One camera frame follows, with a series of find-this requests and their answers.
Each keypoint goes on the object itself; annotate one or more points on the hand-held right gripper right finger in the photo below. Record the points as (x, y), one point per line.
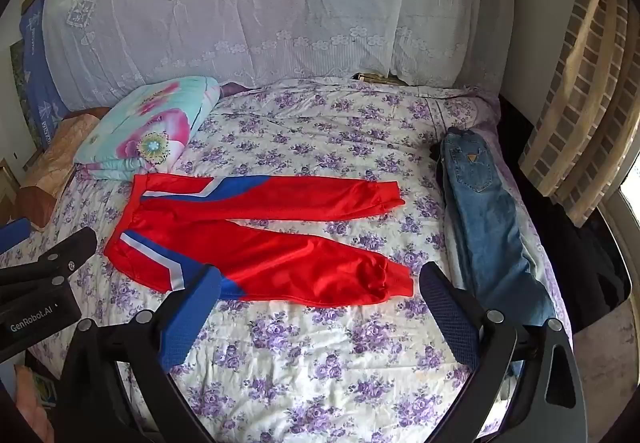
(450, 318)

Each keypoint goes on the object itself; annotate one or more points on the red pants with blue stripe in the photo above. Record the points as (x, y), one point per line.
(280, 253)

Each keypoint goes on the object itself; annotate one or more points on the white lace cover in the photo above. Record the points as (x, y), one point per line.
(250, 13)

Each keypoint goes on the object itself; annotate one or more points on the small brown object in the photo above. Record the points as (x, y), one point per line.
(372, 77)

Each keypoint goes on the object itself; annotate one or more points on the blue jeans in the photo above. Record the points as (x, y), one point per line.
(490, 233)

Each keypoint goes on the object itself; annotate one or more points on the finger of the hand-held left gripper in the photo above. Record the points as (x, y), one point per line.
(60, 255)
(12, 234)

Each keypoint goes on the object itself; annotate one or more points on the purple floral bed sheet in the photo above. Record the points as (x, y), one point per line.
(310, 363)

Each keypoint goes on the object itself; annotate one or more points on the brown pillow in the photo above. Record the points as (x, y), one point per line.
(55, 158)

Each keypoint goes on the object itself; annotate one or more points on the beige checked curtain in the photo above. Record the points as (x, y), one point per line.
(575, 98)

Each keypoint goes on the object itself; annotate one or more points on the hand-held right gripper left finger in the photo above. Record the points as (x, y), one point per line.
(192, 318)

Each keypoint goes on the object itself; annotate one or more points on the blue printed cloth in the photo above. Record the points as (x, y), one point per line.
(37, 73)

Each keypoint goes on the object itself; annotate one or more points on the folded floral quilt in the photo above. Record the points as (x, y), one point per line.
(150, 123)

